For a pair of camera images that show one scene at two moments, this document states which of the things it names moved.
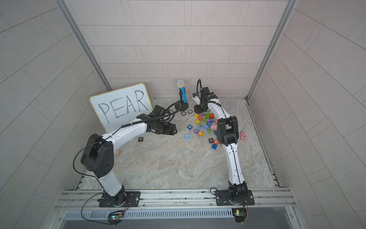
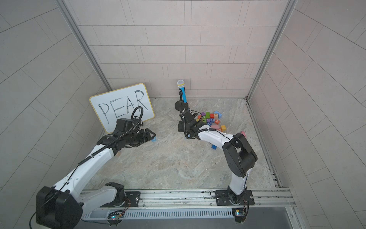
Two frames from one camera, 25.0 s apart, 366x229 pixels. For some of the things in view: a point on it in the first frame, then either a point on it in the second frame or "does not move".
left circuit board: [115, 218] does not move
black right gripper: [200, 110] to [180, 124]
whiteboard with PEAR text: [117, 107] does not move
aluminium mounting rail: [88, 200] does not move
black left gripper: [168, 131] to [145, 138]
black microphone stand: [180, 105] does not move
